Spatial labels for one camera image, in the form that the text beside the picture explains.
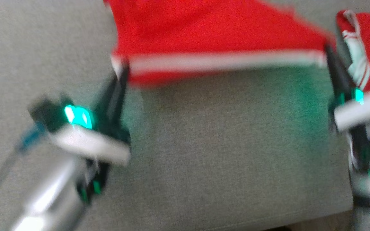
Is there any red and white jersey garment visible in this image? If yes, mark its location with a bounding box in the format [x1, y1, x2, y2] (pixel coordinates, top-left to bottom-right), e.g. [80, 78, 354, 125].
[103, 0, 370, 94]

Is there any blue-plug left camera cable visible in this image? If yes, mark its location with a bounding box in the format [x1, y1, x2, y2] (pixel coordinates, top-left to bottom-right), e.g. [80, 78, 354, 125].
[0, 124, 46, 194]

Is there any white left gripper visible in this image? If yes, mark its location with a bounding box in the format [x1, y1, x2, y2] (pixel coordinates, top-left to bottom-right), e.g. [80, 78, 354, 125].
[48, 64, 131, 166]

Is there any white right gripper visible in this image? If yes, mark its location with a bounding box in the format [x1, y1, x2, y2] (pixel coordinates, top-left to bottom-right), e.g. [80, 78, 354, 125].
[324, 35, 370, 132]

